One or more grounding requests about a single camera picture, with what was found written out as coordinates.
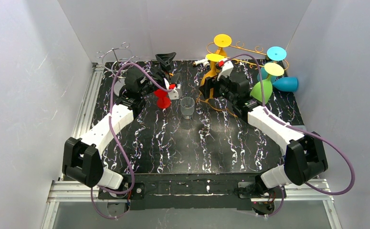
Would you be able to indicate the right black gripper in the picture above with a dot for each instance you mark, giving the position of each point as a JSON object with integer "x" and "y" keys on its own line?
{"x": 209, "y": 87}

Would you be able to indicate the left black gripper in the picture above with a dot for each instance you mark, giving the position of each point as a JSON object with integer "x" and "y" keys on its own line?
{"x": 159, "y": 73}

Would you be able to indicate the orange wine glass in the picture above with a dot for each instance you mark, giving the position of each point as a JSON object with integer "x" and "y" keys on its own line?
{"x": 222, "y": 41}
{"x": 213, "y": 60}

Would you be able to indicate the gold wire glass rack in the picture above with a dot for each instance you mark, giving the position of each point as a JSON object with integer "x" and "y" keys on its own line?
{"x": 252, "y": 65}

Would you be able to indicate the green plastic wine glass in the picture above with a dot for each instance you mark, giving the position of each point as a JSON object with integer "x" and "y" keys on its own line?
{"x": 262, "y": 90}

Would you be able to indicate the blue wine glass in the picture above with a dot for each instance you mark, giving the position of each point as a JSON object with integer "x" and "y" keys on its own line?
{"x": 275, "y": 54}

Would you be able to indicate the teal wine glass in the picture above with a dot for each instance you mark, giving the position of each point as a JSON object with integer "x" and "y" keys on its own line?
{"x": 286, "y": 84}

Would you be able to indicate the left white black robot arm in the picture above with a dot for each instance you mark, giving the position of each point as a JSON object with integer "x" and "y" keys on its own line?
{"x": 82, "y": 156}

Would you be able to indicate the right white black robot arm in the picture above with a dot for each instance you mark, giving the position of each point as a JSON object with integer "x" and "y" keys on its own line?
{"x": 304, "y": 154}

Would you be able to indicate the red plastic wine glass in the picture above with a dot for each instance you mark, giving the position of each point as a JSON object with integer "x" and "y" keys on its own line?
{"x": 163, "y": 101}

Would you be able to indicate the silver round glass rack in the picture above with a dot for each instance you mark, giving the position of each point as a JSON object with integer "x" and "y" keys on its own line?
{"x": 112, "y": 63}

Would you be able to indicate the white small fitting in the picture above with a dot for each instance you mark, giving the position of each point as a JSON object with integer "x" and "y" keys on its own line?
{"x": 204, "y": 62}

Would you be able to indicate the clear glass tumbler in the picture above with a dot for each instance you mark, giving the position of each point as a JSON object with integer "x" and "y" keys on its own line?
{"x": 187, "y": 107}

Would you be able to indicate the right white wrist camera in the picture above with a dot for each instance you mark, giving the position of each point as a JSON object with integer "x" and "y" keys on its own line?
{"x": 225, "y": 66}

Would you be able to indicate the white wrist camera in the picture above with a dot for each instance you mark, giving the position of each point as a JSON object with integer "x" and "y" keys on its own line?
{"x": 225, "y": 66}
{"x": 175, "y": 90}

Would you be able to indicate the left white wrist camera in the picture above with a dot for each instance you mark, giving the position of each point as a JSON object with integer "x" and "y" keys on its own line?
{"x": 175, "y": 90}

